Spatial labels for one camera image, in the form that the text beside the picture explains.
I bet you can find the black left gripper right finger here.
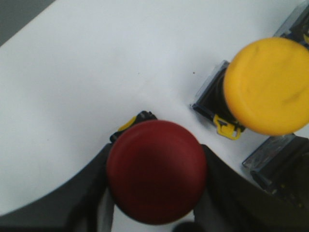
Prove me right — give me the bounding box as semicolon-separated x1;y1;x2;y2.
194;145;309;232

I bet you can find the yellow mushroom push button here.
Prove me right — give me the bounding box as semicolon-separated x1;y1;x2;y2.
273;0;309;49
192;37;309;140

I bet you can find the black switch block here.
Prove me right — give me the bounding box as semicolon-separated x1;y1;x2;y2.
242;134;309;209

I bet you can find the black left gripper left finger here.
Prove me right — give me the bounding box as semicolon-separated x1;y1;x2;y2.
0;144;113;232

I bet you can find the red mushroom push button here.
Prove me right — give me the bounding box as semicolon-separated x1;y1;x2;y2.
107;111;207;225

